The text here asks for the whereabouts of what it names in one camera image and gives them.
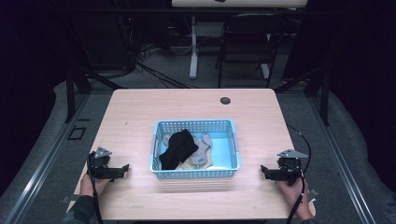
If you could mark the black folding chair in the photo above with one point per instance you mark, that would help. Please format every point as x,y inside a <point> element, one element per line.
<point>249,40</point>

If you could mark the person's right hand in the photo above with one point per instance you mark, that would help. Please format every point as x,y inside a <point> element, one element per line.
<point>295,196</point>

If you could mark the grey sock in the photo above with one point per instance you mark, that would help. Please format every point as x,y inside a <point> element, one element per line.
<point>201,152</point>

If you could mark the white desk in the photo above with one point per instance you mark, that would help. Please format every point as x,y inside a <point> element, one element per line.
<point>239,3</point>

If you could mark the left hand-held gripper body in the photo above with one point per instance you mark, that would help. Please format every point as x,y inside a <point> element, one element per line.
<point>101,161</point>

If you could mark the black sock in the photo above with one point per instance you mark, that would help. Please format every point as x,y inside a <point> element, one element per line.
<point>179,149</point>

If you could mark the round black table grommet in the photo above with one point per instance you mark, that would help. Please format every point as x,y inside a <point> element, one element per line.
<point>225,100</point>

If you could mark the black metal stand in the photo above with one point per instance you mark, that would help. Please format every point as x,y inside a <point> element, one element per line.
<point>324,96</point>
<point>71,93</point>

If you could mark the beige sock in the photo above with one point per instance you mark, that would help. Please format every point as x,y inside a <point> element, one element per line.
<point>186,165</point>

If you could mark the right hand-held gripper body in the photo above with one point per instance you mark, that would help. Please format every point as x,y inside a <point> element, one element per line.
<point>289,163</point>

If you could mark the light blue plastic basket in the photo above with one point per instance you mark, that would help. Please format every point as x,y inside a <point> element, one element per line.
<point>222,149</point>

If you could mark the person's left hand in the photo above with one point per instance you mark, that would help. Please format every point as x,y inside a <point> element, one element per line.
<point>88,186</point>

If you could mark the aluminium floor rail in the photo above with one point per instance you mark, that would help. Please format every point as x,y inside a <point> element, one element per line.
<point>339,158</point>
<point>46,158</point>

